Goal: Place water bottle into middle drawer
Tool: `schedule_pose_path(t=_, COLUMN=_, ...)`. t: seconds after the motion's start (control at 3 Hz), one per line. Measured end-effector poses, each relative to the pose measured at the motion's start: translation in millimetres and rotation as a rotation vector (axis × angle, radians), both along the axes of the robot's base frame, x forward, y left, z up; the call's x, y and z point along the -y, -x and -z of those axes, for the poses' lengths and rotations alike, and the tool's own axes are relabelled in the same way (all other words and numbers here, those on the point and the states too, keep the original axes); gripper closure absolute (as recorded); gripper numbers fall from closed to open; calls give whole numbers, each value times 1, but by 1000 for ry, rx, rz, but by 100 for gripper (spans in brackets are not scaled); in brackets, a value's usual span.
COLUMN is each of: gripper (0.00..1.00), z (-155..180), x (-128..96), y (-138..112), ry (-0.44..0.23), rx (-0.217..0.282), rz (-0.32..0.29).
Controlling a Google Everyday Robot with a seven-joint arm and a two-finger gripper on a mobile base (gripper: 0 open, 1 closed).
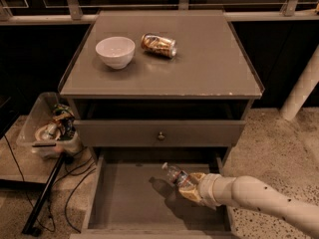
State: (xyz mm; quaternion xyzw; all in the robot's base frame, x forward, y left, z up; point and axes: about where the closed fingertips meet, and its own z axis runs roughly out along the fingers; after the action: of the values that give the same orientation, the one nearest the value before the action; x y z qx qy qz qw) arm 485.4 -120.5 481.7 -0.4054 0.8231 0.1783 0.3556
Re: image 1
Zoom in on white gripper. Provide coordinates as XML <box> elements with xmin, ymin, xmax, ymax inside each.
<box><xmin>178</xmin><ymin>172</ymin><xmax>220</xmax><ymax>210</ymax></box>

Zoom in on clear plastic water bottle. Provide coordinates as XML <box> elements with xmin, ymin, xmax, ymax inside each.
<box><xmin>161</xmin><ymin>162</ymin><xmax>197</xmax><ymax>189</ymax></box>

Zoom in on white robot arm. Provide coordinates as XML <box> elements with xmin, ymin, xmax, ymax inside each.
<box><xmin>176</xmin><ymin>172</ymin><xmax>319</xmax><ymax>239</ymax></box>

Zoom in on round brass drawer knob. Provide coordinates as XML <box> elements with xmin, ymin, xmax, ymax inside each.
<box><xmin>158</xmin><ymin>131</ymin><xmax>165</xmax><ymax>141</ymax></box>

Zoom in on open middle drawer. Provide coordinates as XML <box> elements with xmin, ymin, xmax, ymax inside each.
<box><xmin>70</xmin><ymin>156</ymin><xmax>240</xmax><ymax>239</ymax></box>

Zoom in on grey wooden drawer cabinet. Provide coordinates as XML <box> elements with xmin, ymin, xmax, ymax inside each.
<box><xmin>57</xmin><ymin>9</ymin><xmax>266</xmax><ymax>239</ymax></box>

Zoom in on closed upper drawer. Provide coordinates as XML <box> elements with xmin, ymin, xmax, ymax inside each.
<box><xmin>74</xmin><ymin>119</ymin><xmax>245</xmax><ymax>147</ymax></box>

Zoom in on clutter items inside bin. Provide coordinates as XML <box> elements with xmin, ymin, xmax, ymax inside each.
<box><xmin>34</xmin><ymin>104</ymin><xmax>76</xmax><ymax>141</ymax></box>

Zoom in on crushed gold soda can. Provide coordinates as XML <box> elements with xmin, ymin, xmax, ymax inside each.
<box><xmin>141</xmin><ymin>33</ymin><xmax>177</xmax><ymax>59</ymax></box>

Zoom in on white ceramic bowl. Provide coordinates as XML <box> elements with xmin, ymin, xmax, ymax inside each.
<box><xmin>96</xmin><ymin>37</ymin><xmax>136</xmax><ymax>70</ymax></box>

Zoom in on clear plastic storage bin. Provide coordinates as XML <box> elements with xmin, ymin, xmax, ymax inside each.
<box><xmin>17</xmin><ymin>93</ymin><xmax>83</xmax><ymax>159</ymax></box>

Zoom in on white diagonal support pole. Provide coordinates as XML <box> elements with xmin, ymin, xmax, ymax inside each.
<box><xmin>280</xmin><ymin>45</ymin><xmax>319</xmax><ymax>120</ymax></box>

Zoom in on black metal stand leg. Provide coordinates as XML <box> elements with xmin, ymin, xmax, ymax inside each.
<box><xmin>22</xmin><ymin>152</ymin><xmax>66</xmax><ymax>235</ymax></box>

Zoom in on metal window railing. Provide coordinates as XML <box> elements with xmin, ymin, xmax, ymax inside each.
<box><xmin>0</xmin><ymin>0</ymin><xmax>319</xmax><ymax>25</ymax></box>

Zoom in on black floor cable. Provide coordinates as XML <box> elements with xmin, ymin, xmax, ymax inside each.
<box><xmin>3</xmin><ymin>134</ymin><xmax>98</xmax><ymax>234</ymax></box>

